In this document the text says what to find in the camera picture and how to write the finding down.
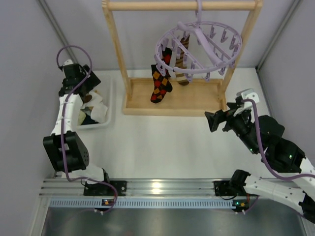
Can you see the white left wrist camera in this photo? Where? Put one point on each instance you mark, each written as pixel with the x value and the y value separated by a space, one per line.
pixel 68 62

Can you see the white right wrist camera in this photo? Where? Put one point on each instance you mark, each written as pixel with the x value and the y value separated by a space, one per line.
pixel 245 99

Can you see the aluminium mounting rail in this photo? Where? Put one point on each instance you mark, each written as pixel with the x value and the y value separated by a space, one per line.
pixel 137 187

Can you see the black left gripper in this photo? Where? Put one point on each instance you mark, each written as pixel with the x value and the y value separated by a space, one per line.
pixel 91 80

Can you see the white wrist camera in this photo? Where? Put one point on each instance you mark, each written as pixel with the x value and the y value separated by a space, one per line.
pixel 245 99
pixel 68 62

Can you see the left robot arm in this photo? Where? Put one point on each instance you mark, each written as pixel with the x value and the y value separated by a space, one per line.
pixel 65 149

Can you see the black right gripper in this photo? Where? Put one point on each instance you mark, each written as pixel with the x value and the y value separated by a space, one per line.
pixel 226 120

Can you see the red black argyle sock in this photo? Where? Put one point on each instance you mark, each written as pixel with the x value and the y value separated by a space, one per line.
pixel 162 85

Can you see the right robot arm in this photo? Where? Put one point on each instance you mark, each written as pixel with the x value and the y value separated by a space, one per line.
pixel 284 159

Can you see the pale green sock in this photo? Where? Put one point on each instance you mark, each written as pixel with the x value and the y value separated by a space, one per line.
pixel 81 118

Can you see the white slotted cable duct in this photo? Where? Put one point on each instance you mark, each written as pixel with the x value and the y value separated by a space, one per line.
pixel 145 203

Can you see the brown striped sock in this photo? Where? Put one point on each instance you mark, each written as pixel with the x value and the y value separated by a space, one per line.
pixel 180 77
pixel 87 98

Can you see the purple round clip hanger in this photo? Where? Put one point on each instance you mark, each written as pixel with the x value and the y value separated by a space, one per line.
pixel 213 46

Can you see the white plastic basket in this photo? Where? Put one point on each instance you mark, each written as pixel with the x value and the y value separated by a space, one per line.
pixel 106 90

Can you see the dark navy sock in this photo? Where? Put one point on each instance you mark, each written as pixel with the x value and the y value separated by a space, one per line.
pixel 88 121

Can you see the wooden hanger rack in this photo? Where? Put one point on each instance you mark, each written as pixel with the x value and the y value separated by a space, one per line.
pixel 156 19

